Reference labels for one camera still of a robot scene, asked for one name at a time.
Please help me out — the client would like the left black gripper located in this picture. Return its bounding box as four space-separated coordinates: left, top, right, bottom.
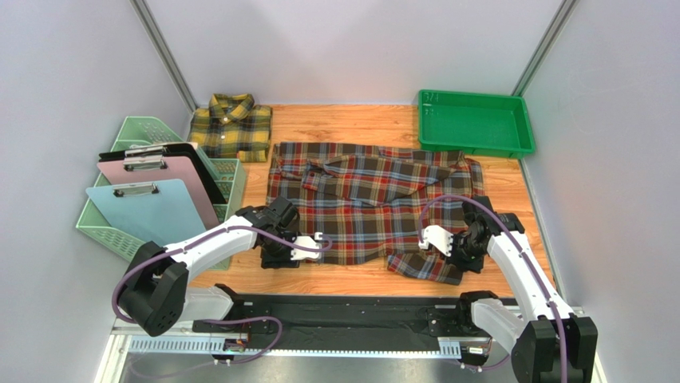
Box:
260 231 302 269

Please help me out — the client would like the red brown plaid shirt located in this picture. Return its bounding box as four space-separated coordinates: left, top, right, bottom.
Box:
267 142 484 285

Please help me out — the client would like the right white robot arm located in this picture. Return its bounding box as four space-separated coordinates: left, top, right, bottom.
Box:
453 196 599 382

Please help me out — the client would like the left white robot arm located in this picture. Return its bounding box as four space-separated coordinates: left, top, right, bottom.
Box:
111 197 298 337

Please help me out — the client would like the blue clipboard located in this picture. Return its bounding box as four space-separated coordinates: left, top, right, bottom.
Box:
85 180 206 245

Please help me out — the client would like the green plastic tray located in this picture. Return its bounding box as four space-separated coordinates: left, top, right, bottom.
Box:
417 89 536 160

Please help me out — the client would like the yellow plaid folded shirt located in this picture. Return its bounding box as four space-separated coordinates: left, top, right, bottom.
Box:
188 93 273 163

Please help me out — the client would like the pink clipboard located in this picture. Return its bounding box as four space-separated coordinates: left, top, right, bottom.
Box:
97 155 219 229

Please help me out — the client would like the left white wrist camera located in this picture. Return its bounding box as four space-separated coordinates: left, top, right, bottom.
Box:
291 232 324 261

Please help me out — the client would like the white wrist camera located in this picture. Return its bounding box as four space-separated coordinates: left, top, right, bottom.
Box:
291 232 324 261
418 225 454 257

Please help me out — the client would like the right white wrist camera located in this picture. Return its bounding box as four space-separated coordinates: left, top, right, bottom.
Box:
418 225 454 257

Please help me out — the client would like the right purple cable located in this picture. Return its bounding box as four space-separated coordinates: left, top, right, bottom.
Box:
417 194 570 383

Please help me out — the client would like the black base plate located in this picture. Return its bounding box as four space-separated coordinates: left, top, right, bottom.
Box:
192 290 494 352

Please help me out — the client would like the aluminium rail frame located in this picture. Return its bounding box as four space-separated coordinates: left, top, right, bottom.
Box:
97 291 598 382

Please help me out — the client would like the right corner aluminium post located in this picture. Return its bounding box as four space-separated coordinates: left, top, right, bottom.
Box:
512 0 579 97

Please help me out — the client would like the corner aluminium post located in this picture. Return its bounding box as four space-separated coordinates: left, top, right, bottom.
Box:
129 0 199 113
512 0 579 97

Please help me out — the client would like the left corner aluminium post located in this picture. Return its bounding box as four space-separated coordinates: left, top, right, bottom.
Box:
129 0 199 113

